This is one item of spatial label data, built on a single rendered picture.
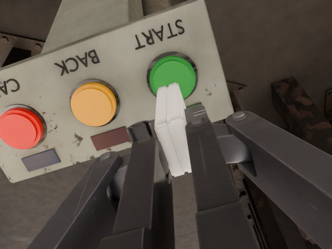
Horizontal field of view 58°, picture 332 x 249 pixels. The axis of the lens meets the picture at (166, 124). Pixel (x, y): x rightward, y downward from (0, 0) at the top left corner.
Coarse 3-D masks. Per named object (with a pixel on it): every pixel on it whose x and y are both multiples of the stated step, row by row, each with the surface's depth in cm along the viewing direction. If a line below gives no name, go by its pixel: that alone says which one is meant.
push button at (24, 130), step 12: (0, 120) 27; (12, 120) 27; (24, 120) 27; (36, 120) 28; (0, 132) 28; (12, 132) 28; (24, 132) 28; (36, 132) 28; (12, 144) 28; (24, 144) 28
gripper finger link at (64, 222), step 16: (96, 160) 14; (112, 160) 13; (96, 176) 12; (112, 176) 13; (80, 192) 12; (96, 192) 11; (64, 208) 11; (80, 208) 10; (96, 208) 11; (112, 208) 12; (48, 224) 10; (64, 224) 10; (80, 224) 10; (96, 224) 11; (112, 224) 12; (48, 240) 9; (64, 240) 9; (80, 240) 10; (96, 240) 11
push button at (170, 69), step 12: (168, 60) 25; (180, 60) 25; (156, 72) 25; (168, 72) 25; (180, 72) 25; (192, 72) 26; (156, 84) 26; (168, 84) 26; (180, 84) 26; (192, 84) 26
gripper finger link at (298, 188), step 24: (240, 120) 13; (264, 120) 12; (264, 144) 10; (288, 144) 10; (240, 168) 14; (264, 168) 11; (288, 168) 9; (312, 168) 8; (264, 192) 12; (288, 192) 9; (312, 192) 8; (312, 216) 9
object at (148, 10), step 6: (144, 0) 70; (150, 0) 69; (156, 0) 69; (162, 0) 71; (168, 0) 75; (144, 6) 67; (150, 6) 67; (156, 6) 67; (162, 6) 68; (168, 6) 71; (144, 12) 65; (150, 12) 64
